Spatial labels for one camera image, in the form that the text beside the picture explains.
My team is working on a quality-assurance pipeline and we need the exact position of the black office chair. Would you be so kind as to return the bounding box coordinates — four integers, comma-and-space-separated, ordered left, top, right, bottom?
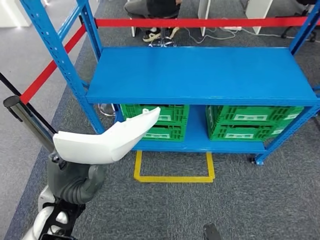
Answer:
281, 0, 320, 43

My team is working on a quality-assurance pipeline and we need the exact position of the black round stool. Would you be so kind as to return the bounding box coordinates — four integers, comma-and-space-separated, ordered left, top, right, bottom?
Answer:
149, 13, 177, 48

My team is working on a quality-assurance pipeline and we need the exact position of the blue metal shelf rack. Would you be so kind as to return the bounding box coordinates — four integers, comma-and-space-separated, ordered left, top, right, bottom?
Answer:
20, 0, 320, 166

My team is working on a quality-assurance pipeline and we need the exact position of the white curved plastic part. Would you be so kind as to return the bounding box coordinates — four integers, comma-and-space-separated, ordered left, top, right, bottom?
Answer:
53, 106, 162, 166

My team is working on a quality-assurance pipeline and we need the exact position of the red barrier belt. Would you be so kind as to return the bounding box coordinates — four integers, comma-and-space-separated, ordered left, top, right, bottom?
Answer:
20, 24, 87, 105
94, 16, 320, 29

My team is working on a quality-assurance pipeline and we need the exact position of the yellow floor tape outline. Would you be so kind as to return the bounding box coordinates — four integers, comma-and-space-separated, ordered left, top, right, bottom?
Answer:
133, 150, 216, 184

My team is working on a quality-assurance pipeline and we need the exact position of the person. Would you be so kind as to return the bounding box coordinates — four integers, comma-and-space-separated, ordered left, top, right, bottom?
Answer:
123, 0, 183, 43

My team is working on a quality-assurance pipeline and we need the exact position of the green plastic crate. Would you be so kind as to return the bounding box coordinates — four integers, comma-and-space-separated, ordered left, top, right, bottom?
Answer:
205, 105, 304, 142
119, 104, 190, 143

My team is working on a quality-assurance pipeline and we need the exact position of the white power cable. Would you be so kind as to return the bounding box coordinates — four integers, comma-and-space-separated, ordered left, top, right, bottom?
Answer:
183, 27, 292, 45

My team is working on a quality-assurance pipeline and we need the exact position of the white low cabinet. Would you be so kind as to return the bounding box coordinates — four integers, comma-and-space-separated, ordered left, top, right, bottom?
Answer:
0, 0, 32, 28

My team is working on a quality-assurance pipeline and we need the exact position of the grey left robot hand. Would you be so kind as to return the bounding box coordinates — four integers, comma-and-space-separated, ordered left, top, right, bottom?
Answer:
47, 150, 107, 205

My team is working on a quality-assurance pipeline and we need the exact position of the black barrier belt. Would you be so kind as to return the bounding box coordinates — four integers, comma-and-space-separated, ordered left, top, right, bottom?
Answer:
0, 72, 57, 135

